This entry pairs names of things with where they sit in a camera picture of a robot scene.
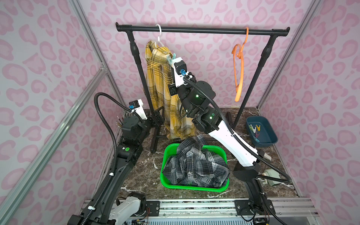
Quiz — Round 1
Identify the yellow plaid shirt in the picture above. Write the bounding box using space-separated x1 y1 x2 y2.
145 41 197 140

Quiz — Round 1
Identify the white plastic hanger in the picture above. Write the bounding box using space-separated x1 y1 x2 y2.
154 23 165 48

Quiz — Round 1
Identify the grey plaid shirt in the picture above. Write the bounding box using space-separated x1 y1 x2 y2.
163 135 230 188

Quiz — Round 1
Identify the orange plastic hanger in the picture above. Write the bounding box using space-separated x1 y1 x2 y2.
231 26 250 102

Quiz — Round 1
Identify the white clothespin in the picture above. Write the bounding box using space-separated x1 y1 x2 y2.
249 125 257 135

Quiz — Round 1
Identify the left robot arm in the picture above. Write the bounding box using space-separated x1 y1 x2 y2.
68 92 165 225

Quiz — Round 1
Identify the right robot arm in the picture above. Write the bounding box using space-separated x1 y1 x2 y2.
168 76 291 217

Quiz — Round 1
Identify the green plastic basket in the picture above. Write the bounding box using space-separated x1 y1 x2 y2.
160 143 230 193

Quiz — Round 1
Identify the dark teal plastic bin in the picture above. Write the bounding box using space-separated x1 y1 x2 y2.
246 116 278 148

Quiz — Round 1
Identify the black clothes rack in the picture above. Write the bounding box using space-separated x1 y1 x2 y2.
115 22 291 154

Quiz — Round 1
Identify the beige power adapter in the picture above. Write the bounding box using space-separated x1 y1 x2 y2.
262 168 283 187

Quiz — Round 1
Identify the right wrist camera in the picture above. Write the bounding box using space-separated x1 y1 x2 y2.
171 57 188 88

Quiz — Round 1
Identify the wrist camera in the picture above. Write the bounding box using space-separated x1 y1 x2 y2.
129 99 147 120
171 57 188 88

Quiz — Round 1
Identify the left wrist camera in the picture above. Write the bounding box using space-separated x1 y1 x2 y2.
129 99 147 120

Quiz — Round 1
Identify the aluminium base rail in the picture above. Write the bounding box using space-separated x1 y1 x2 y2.
81 198 321 225

